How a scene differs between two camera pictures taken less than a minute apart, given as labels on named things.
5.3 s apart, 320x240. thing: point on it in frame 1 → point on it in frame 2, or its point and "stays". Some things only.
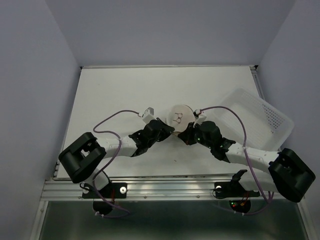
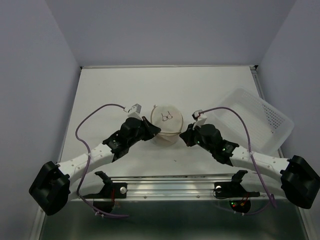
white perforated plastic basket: [267, 127] stays
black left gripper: [166, 130] → [150, 129]
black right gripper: [186, 134] stays
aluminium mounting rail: [165, 188] stays
